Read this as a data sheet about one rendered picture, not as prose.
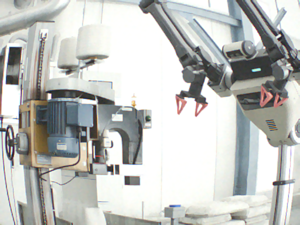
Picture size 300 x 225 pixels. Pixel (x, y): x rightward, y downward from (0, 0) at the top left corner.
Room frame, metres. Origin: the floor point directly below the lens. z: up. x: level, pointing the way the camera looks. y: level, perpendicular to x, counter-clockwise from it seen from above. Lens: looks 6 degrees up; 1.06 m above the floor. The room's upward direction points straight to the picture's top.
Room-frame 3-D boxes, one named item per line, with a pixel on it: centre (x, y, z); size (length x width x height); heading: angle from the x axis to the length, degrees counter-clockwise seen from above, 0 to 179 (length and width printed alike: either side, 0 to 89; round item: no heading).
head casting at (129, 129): (2.68, 0.21, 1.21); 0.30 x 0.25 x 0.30; 33
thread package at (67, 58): (2.56, 0.40, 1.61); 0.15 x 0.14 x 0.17; 33
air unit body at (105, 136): (2.48, 0.20, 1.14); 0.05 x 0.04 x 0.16; 123
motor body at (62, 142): (2.25, 0.37, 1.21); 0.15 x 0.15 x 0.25
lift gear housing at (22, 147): (2.35, 0.63, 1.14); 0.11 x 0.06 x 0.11; 33
